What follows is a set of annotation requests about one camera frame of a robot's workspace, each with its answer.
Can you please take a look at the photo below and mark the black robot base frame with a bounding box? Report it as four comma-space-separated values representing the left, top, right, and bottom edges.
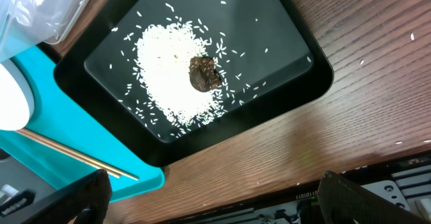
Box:
170, 152, 430, 224

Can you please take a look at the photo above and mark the pile of white rice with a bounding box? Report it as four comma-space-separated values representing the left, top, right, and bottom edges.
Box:
107, 0, 314, 139

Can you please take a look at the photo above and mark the wooden chopstick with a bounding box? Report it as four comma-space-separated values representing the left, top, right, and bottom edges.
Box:
15, 128, 122, 180
23, 128, 140, 182

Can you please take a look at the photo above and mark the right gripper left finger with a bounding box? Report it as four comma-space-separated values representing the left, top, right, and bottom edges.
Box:
0, 169, 113, 224

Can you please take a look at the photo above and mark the grey plastic dish rack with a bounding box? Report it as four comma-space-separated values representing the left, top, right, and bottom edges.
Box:
1, 149, 57, 218

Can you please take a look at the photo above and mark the brown food scrap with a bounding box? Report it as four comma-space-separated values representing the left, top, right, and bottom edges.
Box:
189, 57, 222, 92

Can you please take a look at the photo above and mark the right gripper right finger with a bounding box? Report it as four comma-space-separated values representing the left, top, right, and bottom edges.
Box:
318, 171, 428, 224

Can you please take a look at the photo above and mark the large white plate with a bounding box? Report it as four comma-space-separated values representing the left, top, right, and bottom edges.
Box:
0, 59, 34, 131

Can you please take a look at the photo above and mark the black waste tray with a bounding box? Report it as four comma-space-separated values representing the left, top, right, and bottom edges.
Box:
54, 0, 333, 167

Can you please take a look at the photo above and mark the clear plastic bin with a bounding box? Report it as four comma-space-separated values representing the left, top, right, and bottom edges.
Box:
1, 0, 89, 61

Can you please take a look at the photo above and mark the teal serving tray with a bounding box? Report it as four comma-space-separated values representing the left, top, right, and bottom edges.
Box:
1, 46, 165, 202

